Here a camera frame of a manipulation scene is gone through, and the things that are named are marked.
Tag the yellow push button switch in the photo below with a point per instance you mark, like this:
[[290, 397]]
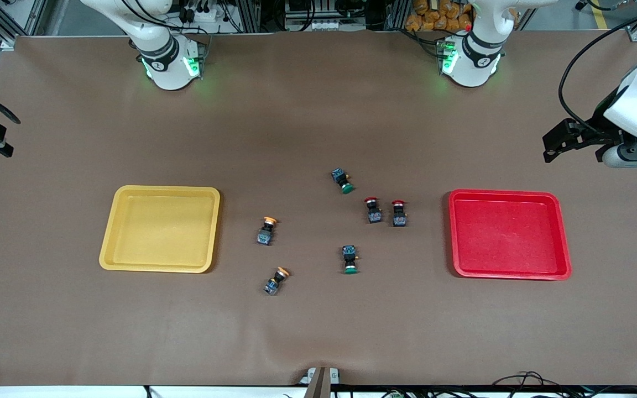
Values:
[[266, 232], [274, 283]]

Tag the red push button switch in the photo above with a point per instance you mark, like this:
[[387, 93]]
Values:
[[373, 211], [399, 215]]

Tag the white power strip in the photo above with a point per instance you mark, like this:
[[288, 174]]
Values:
[[205, 14]]

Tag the green push button switch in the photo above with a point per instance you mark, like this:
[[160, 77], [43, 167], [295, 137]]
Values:
[[343, 181], [350, 257]]

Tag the red plastic tray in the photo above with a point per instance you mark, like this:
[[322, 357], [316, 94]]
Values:
[[509, 235]]

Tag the pile of orange objects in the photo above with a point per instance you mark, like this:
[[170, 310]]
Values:
[[440, 15]]

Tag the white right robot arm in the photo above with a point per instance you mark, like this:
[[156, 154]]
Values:
[[166, 61]]

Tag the yellow plastic tray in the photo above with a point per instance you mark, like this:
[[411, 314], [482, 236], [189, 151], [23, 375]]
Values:
[[161, 229]]

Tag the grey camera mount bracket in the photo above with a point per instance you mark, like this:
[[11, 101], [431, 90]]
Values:
[[319, 381]]

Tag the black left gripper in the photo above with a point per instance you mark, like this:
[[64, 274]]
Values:
[[601, 125]]

